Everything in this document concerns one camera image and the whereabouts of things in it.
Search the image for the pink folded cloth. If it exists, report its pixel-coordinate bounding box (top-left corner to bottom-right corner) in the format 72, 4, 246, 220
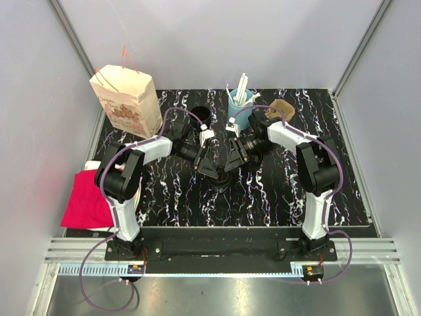
61, 170, 114, 229

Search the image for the black paper coffee cup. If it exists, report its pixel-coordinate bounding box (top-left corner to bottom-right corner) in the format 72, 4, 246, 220
207, 176, 231, 194

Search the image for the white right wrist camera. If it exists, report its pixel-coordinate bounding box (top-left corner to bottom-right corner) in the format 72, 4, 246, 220
226, 117, 241, 137

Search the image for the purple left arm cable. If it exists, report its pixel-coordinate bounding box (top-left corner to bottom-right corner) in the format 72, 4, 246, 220
78, 107, 209, 313

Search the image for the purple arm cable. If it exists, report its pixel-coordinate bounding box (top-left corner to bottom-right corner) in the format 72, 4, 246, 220
230, 105, 355, 284
78, 107, 209, 313

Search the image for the light blue straw holder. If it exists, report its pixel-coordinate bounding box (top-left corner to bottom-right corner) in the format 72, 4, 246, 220
227, 89, 253, 130

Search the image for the left aluminium frame post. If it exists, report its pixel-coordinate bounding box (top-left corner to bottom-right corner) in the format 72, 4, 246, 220
47, 0, 94, 77

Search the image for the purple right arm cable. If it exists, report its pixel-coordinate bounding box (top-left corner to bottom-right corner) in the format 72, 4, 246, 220
230, 105, 355, 284

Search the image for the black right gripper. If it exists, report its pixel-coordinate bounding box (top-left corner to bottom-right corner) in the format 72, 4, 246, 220
224, 135, 269, 173

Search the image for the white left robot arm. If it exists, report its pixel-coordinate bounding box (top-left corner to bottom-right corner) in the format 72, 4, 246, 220
94, 122, 218, 261

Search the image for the printed paper takeout bag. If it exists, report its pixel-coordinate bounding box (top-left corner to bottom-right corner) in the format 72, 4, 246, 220
89, 49, 162, 139

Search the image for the stack of black cups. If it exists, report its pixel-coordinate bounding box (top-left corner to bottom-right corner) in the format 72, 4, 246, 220
189, 106, 212, 133

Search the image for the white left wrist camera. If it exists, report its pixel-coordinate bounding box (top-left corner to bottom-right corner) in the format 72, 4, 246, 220
199, 124, 215, 148

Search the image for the brown pulp cup carrier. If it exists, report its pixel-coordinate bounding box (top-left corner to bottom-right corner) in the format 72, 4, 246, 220
265, 99, 295, 122

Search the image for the right aluminium frame post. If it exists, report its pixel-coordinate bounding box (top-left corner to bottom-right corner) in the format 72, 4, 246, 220
332, 0, 394, 98

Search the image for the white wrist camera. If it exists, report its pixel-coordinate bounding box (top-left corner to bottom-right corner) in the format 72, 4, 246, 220
199, 124, 215, 148
226, 117, 241, 137

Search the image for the aluminium frame post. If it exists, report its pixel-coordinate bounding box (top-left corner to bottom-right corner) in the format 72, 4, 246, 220
332, 0, 394, 98
47, 0, 94, 77

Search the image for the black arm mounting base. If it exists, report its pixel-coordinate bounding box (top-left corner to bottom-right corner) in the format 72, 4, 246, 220
105, 227, 337, 276

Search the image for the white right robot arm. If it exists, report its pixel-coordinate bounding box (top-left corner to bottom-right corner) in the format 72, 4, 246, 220
224, 111, 343, 261

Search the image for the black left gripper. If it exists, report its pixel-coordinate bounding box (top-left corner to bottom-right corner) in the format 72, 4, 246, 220
175, 144, 218, 179

